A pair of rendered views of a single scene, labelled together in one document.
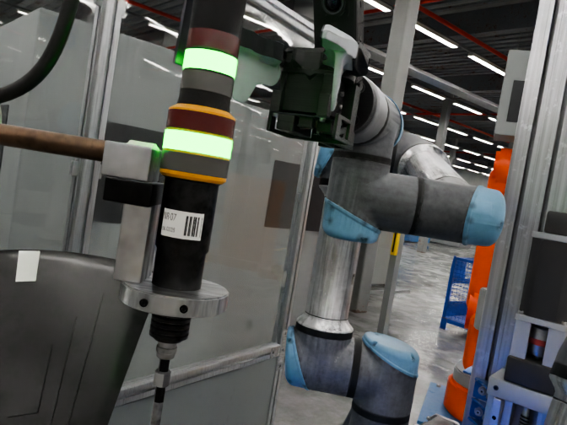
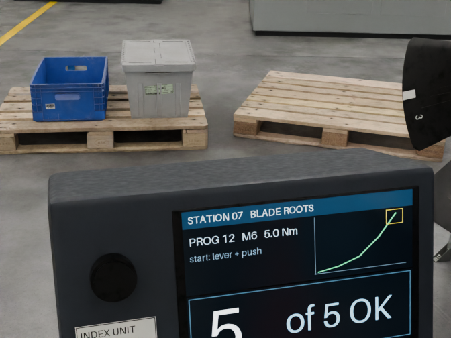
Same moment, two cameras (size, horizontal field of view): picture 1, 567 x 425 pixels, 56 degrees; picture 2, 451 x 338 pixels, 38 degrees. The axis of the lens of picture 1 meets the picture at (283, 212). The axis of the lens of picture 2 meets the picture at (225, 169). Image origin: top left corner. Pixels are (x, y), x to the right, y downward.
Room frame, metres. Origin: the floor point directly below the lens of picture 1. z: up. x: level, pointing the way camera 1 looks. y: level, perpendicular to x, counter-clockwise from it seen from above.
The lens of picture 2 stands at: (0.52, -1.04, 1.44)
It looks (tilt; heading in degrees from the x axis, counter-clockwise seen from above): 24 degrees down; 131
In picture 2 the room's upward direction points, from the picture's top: 1 degrees clockwise
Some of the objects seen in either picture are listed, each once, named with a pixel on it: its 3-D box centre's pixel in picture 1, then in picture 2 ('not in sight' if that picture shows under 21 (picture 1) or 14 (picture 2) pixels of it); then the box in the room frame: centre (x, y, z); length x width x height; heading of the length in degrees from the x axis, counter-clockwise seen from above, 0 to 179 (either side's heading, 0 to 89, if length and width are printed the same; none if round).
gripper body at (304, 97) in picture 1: (326, 99); not in sight; (0.55, -0.02, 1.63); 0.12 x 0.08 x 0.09; 156
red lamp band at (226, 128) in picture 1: (201, 124); not in sight; (0.35, 0.06, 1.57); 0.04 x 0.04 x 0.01
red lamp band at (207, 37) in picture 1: (213, 45); not in sight; (0.35, 0.06, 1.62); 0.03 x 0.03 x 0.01
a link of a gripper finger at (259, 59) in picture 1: (243, 67); not in sight; (0.47, 0.06, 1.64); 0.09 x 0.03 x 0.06; 135
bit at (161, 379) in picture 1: (159, 389); not in sight; (0.35, 0.06, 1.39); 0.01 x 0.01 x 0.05
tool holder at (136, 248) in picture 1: (170, 227); not in sight; (0.35, 0.07, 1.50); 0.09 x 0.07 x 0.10; 91
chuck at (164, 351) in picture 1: (168, 339); not in sight; (0.35, 0.06, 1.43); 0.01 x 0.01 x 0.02
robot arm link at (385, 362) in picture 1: (383, 371); not in sight; (1.05, -0.25, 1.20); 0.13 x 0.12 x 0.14; 85
